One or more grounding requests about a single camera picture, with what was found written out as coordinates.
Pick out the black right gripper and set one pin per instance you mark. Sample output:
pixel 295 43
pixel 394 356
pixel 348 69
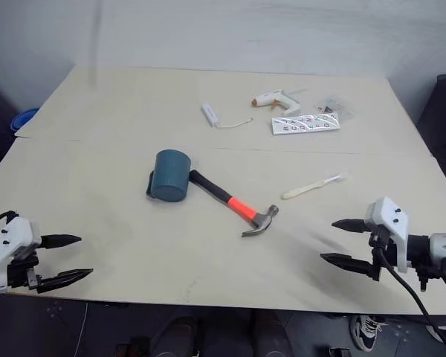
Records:
pixel 383 253

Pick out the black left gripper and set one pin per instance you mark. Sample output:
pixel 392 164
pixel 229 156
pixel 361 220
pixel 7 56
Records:
pixel 20 271

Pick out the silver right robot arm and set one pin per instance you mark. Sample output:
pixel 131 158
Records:
pixel 440 249

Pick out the cream white toothbrush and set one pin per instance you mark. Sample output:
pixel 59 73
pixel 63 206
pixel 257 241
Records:
pixel 306 188

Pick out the black white sneaker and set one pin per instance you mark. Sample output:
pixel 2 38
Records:
pixel 366 332
pixel 440 332

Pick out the white card with letters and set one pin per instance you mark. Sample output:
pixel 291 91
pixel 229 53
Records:
pixel 306 124

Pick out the dark blue plastic cup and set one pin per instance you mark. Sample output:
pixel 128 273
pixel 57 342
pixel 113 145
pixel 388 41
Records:
pixel 170 176

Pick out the clear plastic bag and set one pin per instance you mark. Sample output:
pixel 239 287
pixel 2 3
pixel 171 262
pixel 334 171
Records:
pixel 336 106

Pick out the blue plastic basin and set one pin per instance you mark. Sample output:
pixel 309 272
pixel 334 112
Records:
pixel 22 119

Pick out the dark chair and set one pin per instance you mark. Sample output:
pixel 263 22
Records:
pixel 444 126

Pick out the white hot glue gun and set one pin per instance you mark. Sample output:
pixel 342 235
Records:
pixel 282 101

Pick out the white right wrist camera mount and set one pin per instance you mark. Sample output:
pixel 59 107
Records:
pixel 388 215

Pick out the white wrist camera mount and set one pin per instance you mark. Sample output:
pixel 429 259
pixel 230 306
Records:
pixel 388 215
pixel 15 238

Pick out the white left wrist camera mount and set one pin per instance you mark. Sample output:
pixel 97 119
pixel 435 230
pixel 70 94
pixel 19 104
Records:
pixel 15 238

